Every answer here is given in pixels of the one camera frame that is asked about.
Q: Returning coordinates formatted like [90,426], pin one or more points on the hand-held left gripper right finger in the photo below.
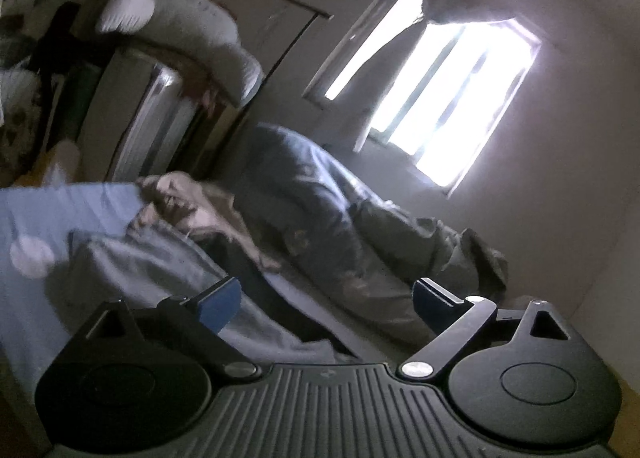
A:
[430,305]

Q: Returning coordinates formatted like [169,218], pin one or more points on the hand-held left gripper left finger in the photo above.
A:
[220,300]

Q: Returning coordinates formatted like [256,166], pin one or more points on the khaki brown garment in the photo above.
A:
[175,198]

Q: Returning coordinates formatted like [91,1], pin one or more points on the grey-green puffy quilt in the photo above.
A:
[400,248]

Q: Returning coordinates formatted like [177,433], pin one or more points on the blue-grey printed duvet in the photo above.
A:
[310,198]

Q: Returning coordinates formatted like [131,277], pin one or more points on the printed bed sheet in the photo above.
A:
[60,213]

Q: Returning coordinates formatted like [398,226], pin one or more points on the white radiator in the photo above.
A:
[150,123]

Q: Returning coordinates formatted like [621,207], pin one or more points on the pink cloth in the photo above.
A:
[205,93]

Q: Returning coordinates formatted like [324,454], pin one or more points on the quilted white pillow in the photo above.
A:
[200,28]

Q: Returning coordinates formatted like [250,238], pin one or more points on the printed curtain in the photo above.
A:
[450,3]

